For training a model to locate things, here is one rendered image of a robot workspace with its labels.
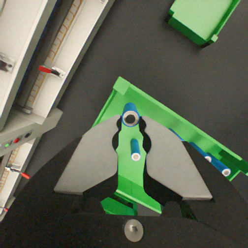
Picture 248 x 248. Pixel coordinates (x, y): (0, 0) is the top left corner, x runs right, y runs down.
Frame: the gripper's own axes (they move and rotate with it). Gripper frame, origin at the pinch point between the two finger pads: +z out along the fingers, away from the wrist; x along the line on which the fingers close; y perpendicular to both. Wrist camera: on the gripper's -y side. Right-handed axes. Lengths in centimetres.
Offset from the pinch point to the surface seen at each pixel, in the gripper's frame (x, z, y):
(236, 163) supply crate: 21.8, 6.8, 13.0
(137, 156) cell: 1.7, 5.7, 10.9
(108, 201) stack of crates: -5.5, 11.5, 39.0
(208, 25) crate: 31, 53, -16
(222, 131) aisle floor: 47, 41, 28
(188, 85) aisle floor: 27, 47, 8
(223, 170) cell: 18.2, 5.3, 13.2
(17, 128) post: -32.0, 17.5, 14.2
